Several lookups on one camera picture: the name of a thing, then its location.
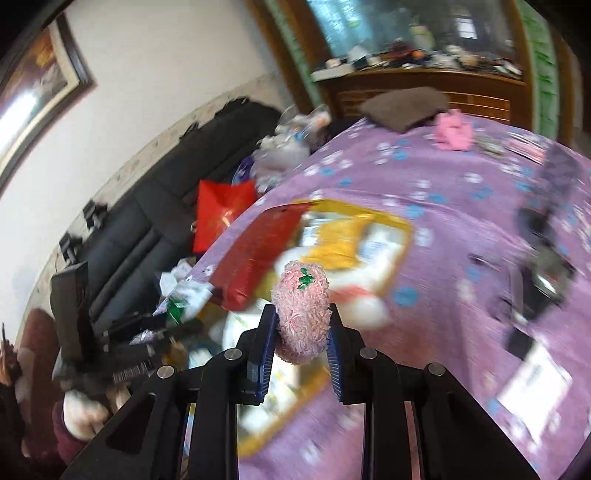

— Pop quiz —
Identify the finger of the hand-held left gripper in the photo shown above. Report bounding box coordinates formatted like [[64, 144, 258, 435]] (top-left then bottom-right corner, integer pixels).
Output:
[[104, 314, 206, 352], [111, 344, 185, 384]]

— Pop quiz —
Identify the white paper sheet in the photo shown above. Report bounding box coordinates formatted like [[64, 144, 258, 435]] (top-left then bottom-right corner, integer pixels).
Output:
[[499, 344, 573, 421]]

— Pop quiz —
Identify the pile of counter clutter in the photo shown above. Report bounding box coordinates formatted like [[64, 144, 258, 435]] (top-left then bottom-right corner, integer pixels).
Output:
[[311, 39, 525, 81]]

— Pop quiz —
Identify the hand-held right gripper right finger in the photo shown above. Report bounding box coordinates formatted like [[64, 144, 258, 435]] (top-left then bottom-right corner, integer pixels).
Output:
[[325, 305, 541, 480]]

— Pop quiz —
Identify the black sofa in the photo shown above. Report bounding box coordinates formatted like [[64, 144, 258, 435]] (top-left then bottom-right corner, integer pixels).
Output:
[[51, 97, 287, 352]]

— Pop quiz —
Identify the framed wall picture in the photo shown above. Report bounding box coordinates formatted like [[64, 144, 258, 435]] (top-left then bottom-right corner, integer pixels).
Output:
[[0, 14, 95, 195]]

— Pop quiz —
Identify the pile of clear plastic bags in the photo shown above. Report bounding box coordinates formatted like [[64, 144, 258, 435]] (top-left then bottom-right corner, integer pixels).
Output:
[[235, 104, 331, 195]]

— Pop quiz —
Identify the bamboo painted panel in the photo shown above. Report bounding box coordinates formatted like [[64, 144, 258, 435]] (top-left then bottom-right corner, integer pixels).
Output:
[[515, 0, 561, 139]]

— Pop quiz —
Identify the dark red snack packet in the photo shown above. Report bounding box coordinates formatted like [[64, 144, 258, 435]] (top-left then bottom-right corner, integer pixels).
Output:
[[210, 203, 315, 312]]

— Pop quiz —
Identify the brown woven cushion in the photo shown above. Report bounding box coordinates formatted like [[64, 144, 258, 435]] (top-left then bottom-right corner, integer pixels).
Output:
[[359, 87, 450, 134]]

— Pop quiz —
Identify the black cable bundle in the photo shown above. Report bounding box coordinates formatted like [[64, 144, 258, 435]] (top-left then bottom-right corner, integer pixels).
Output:
[[503, 249, 578, 361]]

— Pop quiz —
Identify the red gift bag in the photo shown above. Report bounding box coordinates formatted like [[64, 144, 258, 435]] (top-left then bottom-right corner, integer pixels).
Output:
[[191, 179, 258, 254]]

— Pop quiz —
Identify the yellow cracker packet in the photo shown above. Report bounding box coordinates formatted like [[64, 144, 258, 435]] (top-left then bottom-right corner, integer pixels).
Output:
[[307, 217, 370, 273]]

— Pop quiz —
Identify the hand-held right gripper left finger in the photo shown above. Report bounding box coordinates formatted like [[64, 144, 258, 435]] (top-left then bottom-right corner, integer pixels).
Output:
[[60, 305, 278, 480]]

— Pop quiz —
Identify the wooden counter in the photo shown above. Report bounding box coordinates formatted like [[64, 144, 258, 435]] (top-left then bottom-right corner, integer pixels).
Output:
[[314, 69, 529, 125]]

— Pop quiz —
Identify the pink fluffy toy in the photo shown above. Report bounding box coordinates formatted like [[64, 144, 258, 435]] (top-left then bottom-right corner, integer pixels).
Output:
[[270, 261, 334, 365]]

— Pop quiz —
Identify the yellow cardboard box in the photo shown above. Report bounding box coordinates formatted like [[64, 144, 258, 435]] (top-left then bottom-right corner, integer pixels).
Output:
[[198, 198, 414, 457]]

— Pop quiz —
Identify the window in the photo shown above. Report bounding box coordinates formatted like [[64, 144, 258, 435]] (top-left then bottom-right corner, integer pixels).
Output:
[[307, 0, 518, 61]]

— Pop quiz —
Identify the pink cloth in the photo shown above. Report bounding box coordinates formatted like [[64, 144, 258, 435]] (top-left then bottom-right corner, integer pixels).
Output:
[[433, 108, 474, 151]]

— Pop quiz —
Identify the person's left hand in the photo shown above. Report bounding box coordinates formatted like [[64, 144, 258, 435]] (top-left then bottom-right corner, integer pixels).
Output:
[[62, 385, 132, 441]]

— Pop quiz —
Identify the person's left forearm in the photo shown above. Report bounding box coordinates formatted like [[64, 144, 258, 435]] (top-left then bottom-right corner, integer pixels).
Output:
[[51, 401, 100, 467]]

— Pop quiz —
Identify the torn green white packet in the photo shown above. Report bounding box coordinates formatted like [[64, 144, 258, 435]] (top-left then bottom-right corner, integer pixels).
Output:
[[154, 261, 215, 324]]

